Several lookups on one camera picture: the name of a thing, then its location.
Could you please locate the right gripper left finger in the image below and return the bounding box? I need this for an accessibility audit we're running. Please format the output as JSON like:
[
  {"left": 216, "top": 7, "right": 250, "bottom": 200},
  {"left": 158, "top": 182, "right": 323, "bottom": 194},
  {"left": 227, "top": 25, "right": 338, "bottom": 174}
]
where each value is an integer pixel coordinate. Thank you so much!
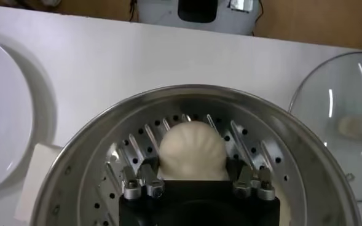
[{"left": 121, "top": 162, "right": 166, "bottom": 200}]

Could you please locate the white round plate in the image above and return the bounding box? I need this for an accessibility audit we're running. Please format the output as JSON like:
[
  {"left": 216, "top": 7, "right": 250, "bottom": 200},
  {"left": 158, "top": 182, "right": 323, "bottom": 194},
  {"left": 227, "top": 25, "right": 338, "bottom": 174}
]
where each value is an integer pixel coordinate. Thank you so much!
[{"left": 0, "top": 35, "right": 36, "bottom": 194}]

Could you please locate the glass lid with white handle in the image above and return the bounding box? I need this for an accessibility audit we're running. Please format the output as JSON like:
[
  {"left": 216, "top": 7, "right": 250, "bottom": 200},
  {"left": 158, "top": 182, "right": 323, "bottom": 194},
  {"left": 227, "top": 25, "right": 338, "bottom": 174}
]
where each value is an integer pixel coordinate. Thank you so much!
[{"left": 288, "top": 50, "right": 362, "bottom": 203}]

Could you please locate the stainless steel steamer basket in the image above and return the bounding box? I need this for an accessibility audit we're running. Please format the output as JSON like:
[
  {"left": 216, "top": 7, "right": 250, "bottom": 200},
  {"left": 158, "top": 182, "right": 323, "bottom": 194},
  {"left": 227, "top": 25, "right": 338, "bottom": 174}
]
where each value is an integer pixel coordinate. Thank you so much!
[{"left": 14, "top": 84, "right": 362, "bottom": 226}]

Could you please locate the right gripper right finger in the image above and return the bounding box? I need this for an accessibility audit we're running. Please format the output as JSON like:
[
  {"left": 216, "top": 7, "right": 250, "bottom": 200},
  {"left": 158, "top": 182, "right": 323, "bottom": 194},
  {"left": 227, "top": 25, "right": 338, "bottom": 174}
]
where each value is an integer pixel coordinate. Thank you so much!
[{"left": 232, "top": 164, "right": 276, "bottom": 201}]

